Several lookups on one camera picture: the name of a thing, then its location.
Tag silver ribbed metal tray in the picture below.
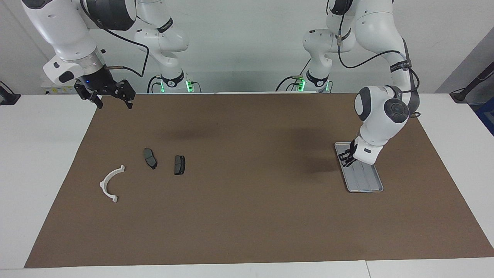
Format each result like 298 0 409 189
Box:
334 142 384 193

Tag white cardboard box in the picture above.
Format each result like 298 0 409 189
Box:
41 75 83 94

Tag long dark brake pad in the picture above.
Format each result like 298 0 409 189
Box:
143 148 158 170

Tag brown table mat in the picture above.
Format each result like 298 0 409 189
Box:
24 93 494 268

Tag black angled stand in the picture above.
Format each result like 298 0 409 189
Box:
450 62 494 104

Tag blue bin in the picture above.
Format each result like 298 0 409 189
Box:
475 97 494 136

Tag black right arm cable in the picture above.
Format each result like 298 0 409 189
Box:
79 0 150 78

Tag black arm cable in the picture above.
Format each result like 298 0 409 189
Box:
79 0 150 78
337 0 420 116

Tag white semicircular bracket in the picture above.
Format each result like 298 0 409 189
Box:
100 165 125 203

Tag black clamp mount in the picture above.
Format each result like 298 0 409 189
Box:
0 80 20 105

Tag black left base cable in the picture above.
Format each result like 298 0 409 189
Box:
275 58 313 92

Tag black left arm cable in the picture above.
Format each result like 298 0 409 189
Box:
337 0 420 116

